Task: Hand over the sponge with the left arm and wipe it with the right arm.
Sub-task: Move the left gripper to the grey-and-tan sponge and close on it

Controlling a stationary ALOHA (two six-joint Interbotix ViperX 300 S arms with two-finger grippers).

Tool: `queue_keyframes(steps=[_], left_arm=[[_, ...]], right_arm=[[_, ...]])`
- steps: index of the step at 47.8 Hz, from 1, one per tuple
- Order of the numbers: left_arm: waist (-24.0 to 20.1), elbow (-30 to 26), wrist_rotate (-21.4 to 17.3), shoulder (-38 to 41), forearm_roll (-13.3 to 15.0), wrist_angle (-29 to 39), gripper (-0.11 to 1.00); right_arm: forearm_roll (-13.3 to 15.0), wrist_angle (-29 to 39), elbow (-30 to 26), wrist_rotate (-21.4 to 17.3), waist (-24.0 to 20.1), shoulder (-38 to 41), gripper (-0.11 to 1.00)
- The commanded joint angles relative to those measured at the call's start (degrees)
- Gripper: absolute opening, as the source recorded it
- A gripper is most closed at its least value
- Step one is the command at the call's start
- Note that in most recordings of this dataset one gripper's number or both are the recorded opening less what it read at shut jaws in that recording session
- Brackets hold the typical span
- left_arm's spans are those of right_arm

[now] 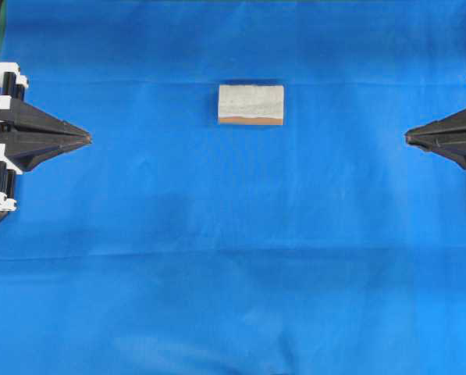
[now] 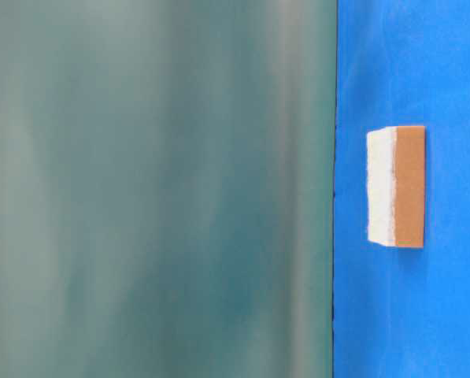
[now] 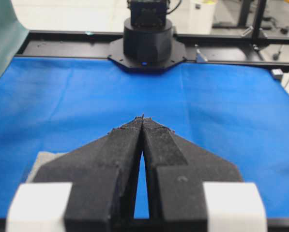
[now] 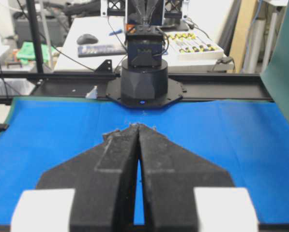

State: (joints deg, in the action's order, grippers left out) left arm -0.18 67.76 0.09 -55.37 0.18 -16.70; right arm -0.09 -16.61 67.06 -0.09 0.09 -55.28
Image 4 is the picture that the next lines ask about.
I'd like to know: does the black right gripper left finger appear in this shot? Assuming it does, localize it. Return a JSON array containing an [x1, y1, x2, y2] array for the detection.
[[11, 127, 140, 232]]

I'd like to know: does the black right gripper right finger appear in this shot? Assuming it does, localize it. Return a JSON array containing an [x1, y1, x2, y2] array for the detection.
[[137, 124, 259, 232]]

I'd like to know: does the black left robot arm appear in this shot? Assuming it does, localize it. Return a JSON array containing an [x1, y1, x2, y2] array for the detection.
[[11, 0, 193, 232]]

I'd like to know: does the blue table cloth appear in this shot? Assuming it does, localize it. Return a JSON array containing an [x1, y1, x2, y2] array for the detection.
[[0, 98, 289, 225]]

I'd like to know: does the dark keyboard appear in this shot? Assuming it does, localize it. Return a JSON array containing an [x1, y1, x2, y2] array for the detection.
[[77, 44, 126, 58]]

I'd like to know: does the screwdriver set box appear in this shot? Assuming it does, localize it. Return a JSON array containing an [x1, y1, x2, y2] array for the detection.
[[167, 32, 225, 61]]

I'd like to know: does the black computer mouse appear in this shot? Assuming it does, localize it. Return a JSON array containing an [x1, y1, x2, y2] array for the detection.
[[76, 34, 99, 45]]

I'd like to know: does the green cloth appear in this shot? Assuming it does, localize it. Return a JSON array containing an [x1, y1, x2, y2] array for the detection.
[[16, 42, 50, 64]]

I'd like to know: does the white background desk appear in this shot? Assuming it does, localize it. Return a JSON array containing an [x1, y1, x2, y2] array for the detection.
[[54, 16, 233, 73]]

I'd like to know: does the green board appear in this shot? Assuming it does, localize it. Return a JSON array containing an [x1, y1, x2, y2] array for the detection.
[[260, 2, 289, 123]]

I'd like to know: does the black vertical pole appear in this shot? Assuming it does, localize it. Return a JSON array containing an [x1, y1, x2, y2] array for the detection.
[[26, 0, 44, 73]]

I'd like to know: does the black aluminium rail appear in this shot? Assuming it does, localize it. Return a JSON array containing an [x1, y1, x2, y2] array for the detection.
[[0, 72, 273, 109]]

